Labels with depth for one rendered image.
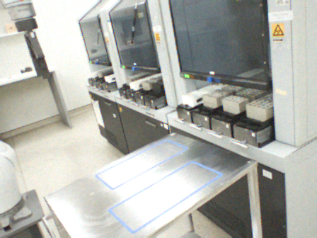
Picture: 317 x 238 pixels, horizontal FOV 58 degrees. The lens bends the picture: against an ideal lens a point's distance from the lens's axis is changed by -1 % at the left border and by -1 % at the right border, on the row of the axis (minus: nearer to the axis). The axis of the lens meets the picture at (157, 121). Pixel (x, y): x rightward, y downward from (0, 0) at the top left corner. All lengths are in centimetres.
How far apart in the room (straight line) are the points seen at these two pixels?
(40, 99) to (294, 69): 421
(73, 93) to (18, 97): 84
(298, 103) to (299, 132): 12
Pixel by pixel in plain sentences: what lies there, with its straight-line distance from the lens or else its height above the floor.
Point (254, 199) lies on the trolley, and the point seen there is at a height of 68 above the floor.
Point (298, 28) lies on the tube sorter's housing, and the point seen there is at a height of 119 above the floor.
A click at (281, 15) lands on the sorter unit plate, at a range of 114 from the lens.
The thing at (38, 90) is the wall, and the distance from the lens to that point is 487.
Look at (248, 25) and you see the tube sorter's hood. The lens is 122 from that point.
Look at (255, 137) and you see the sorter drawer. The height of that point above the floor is 79.
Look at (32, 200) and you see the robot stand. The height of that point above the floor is 70.
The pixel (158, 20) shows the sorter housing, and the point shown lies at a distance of 177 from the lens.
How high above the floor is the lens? 134
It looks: 21 degrees down
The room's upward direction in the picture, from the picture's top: 12 degrees counter-clockwise
